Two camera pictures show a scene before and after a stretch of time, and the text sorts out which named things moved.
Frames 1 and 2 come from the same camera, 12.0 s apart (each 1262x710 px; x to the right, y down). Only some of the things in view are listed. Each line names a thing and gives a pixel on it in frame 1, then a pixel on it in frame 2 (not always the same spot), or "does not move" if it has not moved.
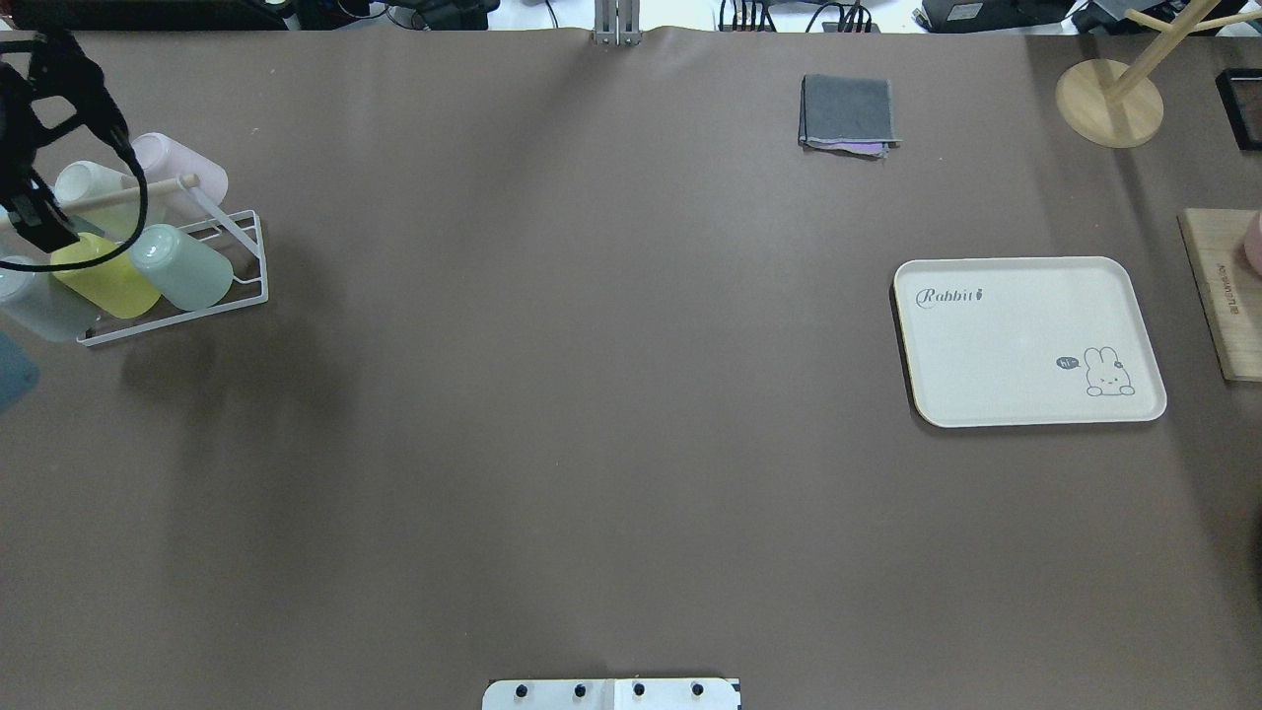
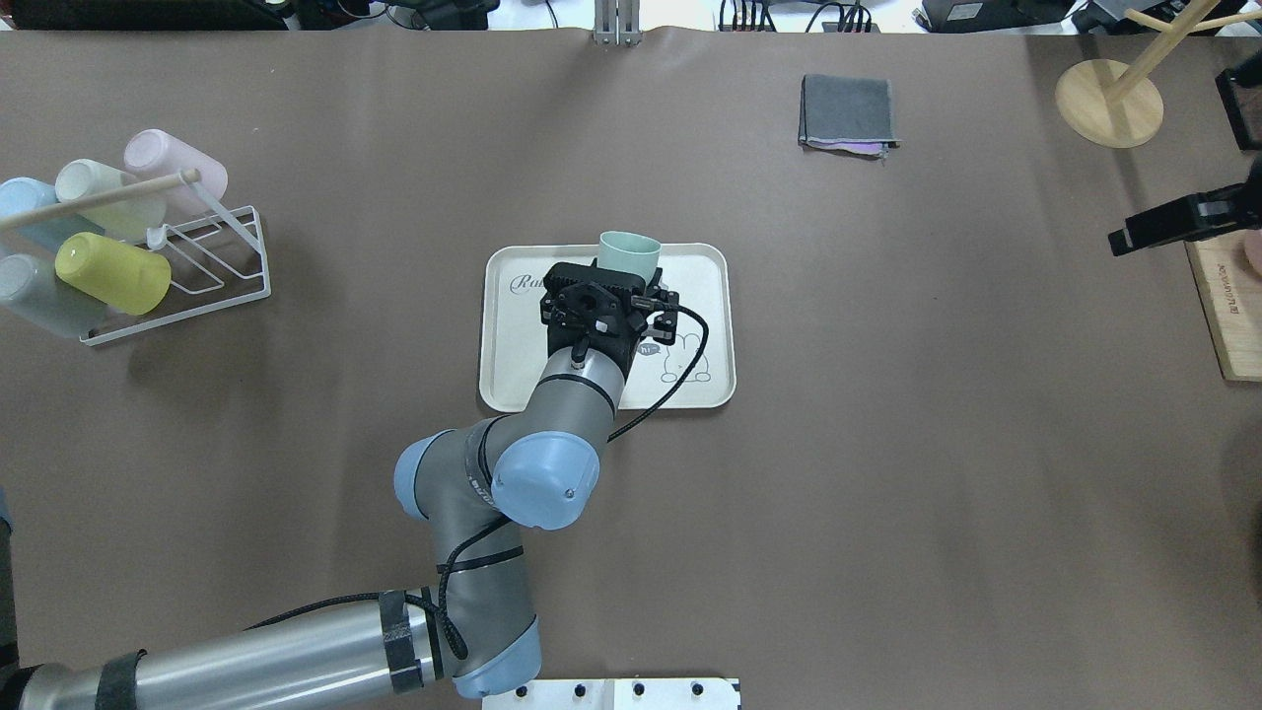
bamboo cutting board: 1227,288 does not move
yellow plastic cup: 115,285 does not move
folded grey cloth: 848,114 does not move
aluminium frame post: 616,23 does not move
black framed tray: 1240,90 does not move
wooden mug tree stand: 1117,106 does not move
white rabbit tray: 1024,341 to 514,347
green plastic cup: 186,273 to 629,252
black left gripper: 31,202 to 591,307
